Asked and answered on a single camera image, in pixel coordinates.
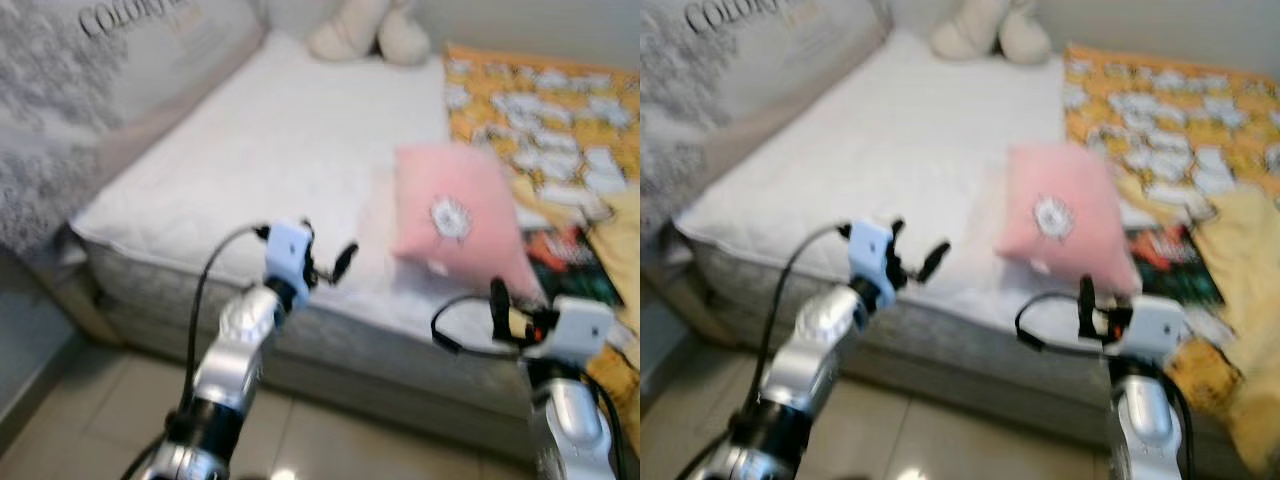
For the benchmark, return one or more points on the grey bed base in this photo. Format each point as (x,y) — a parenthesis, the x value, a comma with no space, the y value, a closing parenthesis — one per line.
(400,400)
(990,400)

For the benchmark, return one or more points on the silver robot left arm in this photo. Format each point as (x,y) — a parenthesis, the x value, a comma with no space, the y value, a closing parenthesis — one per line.
(815,350)
(235,350)

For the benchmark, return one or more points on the dark red cover book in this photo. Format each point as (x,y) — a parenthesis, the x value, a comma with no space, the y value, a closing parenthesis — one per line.
(1170,262)
(565,260)

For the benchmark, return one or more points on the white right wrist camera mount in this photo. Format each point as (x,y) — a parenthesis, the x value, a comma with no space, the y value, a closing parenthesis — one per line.
(580,325)
(1160,328)

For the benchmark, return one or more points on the yellow egg cartoon blanket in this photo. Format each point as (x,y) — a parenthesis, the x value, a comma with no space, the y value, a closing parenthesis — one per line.
(1180,120)
(560,120)

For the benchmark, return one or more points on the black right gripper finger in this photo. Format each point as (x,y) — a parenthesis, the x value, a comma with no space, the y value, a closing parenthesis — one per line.
(500,305)
(1086,303)

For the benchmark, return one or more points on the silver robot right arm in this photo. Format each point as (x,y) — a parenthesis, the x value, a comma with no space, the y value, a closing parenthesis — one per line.
(1145,430)
(570,430)

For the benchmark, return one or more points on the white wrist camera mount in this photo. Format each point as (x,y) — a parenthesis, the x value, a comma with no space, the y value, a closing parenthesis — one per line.
(288,250)
(580,325)
(870,248)
(1160,328)

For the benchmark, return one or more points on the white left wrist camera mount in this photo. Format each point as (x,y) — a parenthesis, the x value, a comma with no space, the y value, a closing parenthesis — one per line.
(288,250)
(870,248)

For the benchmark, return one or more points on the white quilted mattress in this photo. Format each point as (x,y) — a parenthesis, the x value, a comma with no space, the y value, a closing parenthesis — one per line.
(880,140)
(270,140)

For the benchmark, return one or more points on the pink cartoon print pillow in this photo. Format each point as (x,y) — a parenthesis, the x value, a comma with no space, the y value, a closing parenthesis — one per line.
(1045,180)
(430,180)

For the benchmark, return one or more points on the beige plush toy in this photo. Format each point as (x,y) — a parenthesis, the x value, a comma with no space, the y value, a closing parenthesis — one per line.
(350,35)
(970,35)

